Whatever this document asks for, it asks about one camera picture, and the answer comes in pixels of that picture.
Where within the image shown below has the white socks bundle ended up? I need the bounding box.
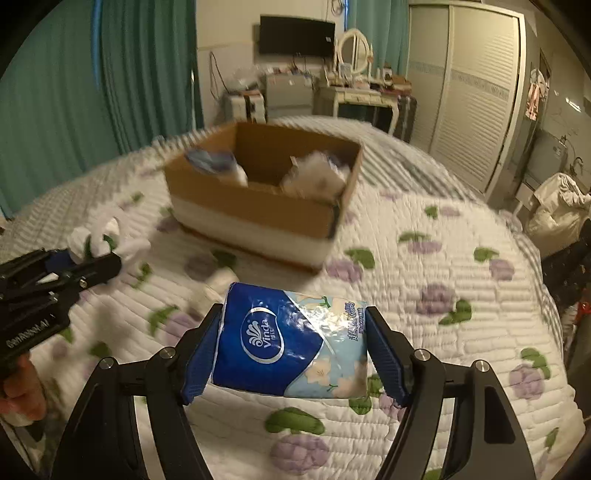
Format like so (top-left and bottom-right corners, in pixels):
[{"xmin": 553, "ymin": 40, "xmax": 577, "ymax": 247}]
[{"xmin": 67, "ymin": 206, "xmax": 151, "ymax": 277}]

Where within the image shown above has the blue Vinda tissue pack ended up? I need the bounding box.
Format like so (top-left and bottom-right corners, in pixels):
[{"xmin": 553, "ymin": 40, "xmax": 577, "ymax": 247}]
[{"xmin": 211, "ymin": 283, "xmax": 369, "ymax": 399}]

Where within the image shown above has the person's left hand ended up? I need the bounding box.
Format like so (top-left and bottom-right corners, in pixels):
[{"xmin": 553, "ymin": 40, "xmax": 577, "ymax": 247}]
[{"xmin": 1, "ymin": 352, "xmax": 47, "ymax": 427}]

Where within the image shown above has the blue white rolled item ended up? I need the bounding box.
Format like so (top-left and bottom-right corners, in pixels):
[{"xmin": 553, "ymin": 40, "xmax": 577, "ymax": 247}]
[{"xmin": 184, "ymin": 148, "xmax": 247, "ymax": 187}]

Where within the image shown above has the white floral quilted blanket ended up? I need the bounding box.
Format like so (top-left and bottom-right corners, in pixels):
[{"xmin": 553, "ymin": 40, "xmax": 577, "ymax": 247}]
[{"xmin": 1, "ymin": 158, "xmax": 585, "ymax": 479}]

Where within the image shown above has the brown cardboard box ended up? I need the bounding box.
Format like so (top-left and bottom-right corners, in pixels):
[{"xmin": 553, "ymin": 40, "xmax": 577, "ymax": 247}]
[{"xmin": 164, "ymin": 122, "xmax": 363, "ymax": 270}]

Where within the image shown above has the teal left window curtain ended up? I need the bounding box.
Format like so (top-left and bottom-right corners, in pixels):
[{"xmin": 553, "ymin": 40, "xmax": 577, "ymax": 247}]
[{"xmin": 1, "ymin": 1, "xmax": 204, "ymax": 218}]

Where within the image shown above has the teal window curtain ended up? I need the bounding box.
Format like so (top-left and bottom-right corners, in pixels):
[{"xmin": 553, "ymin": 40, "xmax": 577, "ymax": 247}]
[
  {"xmin": 1, "ymin": 1, "xmax": 204, "ymax": 218},
  {"xmin": 346, "ymin": 0, "xmax": 410, "ymax": 75}
]

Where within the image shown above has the white suitcase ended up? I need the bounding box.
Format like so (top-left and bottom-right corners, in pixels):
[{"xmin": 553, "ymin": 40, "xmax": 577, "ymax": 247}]
[{"xmin": 223, "ymin": 90, "xmax": 266, "ymax": 123}]

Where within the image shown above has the white wrapped pack in box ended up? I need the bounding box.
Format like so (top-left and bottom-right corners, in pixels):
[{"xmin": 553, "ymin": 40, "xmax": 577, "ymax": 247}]
[{"xmin": 280, "ymin": 150, "xmax": 351, "ymax": 202}]

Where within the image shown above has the grey mini fridge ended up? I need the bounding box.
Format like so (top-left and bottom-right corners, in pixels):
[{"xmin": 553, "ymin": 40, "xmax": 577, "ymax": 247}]
[{"xmin": 264, "ymin": 74, "xmax": 314, "ymax": 120}]

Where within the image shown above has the white jacket on chair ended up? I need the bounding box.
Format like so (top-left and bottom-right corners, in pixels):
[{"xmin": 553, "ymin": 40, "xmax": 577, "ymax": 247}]
[{"xmin": 526, "ymin": 173, "xmax": 590, "ymax": 259}]

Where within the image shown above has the white dressing table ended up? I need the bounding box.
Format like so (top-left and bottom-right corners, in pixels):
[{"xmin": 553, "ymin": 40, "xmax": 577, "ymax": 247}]
[{"xmin": 312, "ymin": 86, "xmax": 400, "ymax": 136}]

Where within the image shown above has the grey checkered bed cover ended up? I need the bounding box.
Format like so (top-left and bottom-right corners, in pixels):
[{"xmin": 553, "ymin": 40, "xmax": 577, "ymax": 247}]
[{"xmin": 153, "ymin": 116, "xmax": 480, "ymax": 215}]

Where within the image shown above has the white oval vanity mirror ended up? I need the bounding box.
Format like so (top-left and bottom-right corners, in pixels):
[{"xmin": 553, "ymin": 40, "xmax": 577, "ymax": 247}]
[{"xmin": 335, "ymin": 28, "xmax": 374, "ymax": 79}]

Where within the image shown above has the dark suitcase by wardrobe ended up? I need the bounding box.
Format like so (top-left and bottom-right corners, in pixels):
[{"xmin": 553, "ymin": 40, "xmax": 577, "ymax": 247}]
[{"xmin": 393, "ymin": 95, "xmax": 417, "ymax": 143}]

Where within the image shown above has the teal right window curtain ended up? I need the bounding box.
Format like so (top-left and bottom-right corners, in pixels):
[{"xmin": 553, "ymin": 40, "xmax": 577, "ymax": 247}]
[{"xmin": 346, "ymin": 0, "xmax": 410, "ymax": 75}]

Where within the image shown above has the white sliding wardrobe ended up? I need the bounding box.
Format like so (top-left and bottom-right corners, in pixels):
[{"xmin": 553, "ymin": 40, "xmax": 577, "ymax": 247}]
[{"xmin": 406, "ymin": 1, "xmax": 526, "ymax": 198}]

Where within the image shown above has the black wall television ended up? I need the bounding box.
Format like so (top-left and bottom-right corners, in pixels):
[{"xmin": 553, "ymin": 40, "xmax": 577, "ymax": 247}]
[{"xmin": 259, "ymin": 15, "xmax": 335, "ymax": 59}]

